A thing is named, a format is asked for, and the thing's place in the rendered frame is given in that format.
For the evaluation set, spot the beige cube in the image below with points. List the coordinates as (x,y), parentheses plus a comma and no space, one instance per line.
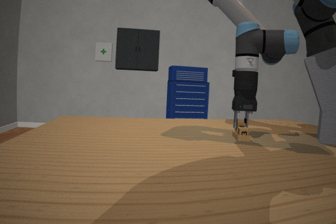
(240,124)
(243,131)

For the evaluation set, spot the tan wooden tray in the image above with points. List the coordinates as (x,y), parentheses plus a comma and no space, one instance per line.
(241,138)

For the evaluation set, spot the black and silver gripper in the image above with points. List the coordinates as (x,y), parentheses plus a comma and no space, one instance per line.
(245,87)

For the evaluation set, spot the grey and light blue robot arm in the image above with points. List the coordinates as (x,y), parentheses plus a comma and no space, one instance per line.
(314,18)

